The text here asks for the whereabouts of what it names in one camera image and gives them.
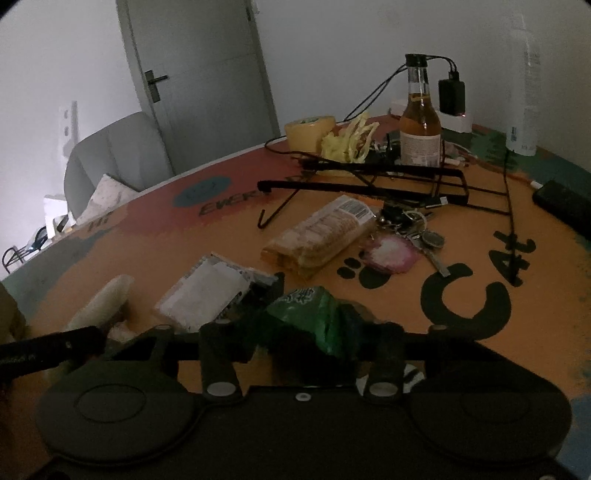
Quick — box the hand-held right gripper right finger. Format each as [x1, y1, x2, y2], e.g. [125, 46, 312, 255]
[364, 323, 491, 406]

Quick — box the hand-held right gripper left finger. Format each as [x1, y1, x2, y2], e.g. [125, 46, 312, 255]
[110, 322, 244, 406]

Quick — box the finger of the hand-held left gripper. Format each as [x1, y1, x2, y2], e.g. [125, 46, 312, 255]
[0, 325, 105, 384]

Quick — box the brown cardboard box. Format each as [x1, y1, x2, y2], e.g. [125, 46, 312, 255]
[0, 281, 29, 344]

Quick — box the long white snack packet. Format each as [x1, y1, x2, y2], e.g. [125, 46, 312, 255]
[62, 274, 136, 334]

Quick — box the dark green snack packet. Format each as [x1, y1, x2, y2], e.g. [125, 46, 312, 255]
[231, 285, 372, 363]

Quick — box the clear pack of biscuits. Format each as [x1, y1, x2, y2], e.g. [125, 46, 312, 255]
[260, 194, 378, 280]

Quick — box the pink round packet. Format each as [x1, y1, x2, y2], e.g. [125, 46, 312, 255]
[359, 233, 422, 276]

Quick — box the black shoe rack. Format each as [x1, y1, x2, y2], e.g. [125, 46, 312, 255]
[2, 225, 48, 274]

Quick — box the bunch of keys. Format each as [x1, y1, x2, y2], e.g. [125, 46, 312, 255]
[376, 202, 452, 278]

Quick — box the white patterned pillow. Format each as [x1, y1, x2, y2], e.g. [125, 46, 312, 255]
[84, 174, 140, 219]

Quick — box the yellow crinkled wrapper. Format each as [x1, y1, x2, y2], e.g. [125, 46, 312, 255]
[320, 112, 378, 165]

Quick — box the amber glass bottle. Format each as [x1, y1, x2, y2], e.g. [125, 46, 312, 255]
[398, 54, 443, 169]

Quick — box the grey chair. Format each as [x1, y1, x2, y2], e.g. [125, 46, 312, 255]
[64, 112, 175, 219]

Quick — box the yellow tape roll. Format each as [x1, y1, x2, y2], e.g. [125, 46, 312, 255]
[283, 115, 336, 154]

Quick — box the black power bank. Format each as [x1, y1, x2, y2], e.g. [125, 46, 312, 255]
[531, 179, 591, 246]

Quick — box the white foam board with holes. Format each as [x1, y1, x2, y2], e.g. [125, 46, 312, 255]
[57, 100, 80, 158]

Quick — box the white power strip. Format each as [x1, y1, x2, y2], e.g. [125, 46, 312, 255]
[389, 98, 474, 134]

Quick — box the black charger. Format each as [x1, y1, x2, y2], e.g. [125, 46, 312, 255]
[437, 69, 467, 117]

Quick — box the grey door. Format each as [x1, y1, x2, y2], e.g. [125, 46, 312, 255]
[115, 0, 283, 177]

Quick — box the white spray bottle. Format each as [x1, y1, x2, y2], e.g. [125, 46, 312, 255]
[505, 13, 539, 156]

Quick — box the black wire stand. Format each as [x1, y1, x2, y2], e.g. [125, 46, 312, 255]
[256, 154, 514, 232]

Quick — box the black charger cable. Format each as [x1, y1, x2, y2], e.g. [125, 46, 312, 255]
[344, 54, 461, 123]

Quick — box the black door handle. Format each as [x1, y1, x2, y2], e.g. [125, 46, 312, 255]
[144, 69, 168, 103]

